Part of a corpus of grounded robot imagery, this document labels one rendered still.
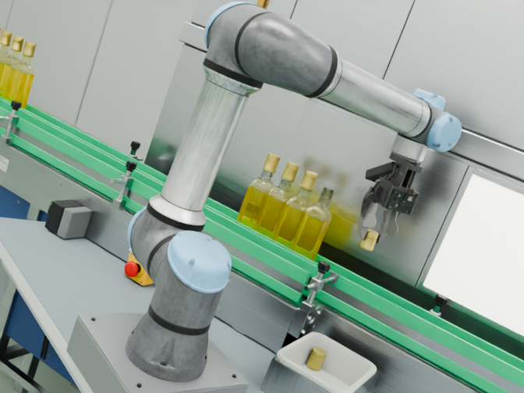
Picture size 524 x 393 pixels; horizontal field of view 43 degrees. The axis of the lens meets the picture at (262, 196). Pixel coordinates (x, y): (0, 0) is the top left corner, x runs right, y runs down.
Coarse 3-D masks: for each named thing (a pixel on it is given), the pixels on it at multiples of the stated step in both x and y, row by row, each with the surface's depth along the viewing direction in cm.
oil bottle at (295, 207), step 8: (288, 200) 170; (296, 200) 169; (304, 200) 169; (288, 208) 170; (296, 208) 169; (304, 208) 169; (288, 216) 170; (296, 216) 169; (280, 224) 171; (288, 224) 170; (296, 224) 169; (280, 232) 171; (288, 232) 170; (296, 232) 170; (280, 240) 172; (288, 240) 171
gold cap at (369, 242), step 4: (368, 228) 158; (368, 232) 156; (372, 232) 156; (376, 232) 157; (368, 236) 156; (372, 236) 156; (376, 236) 156; (364, 240) 157; (368, 240) 156; (372, 240) 156; (376, 240) 157; (360, 244) 158; (364, 244) 157; (368, 244) 157; (372, 244) 157; (364, 248) 157; (368, 248) 157; (372, 248) 157
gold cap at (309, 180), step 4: (308, 172) 168; (312, 172) 169; (304, 176) 169; (308, 176) 168; (312, 176) 168; (316, 176) 169; (304, 180) 169; (308, 180) 169; (312, 180) 169; (316, 180) 170; (300, 184) 170; (304, 184) 169; (308, 184) 169; (312, 184) 169; (304, 188) 169; (308, 188) 169; (312, 188) 170
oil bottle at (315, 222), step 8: (312, 208) 167; (320, 208) 167; (304, 216) 168; (312, 216) 167; (320, 216) 166; (328, 216) 168; (304, 224) 168; (312, 224) 167; (320, 224) 166; (328, 224) 170; (304, 232) 168; (312, 232) 167; (320, 232) 168; (296, 240) 169; (304, 240) 168; (312, 240) 167; (320, 240) 170; (296, 248) 169; (304, 248) 168; (312, 248) 168; (304, 256) 168; (312, 256) 170
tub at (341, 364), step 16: (304, 336) 153; (320, 336) 157; (288, 352) 144; (304, 352) 154; (336, 352) 155; (352, 352) 154; (304, 368) 154; (320, 368) 156; (336, 368) 155; (352, 368) 153; (368, 368) 151; (320, 384) 134; (336, 384) 152; (352, 384) 138
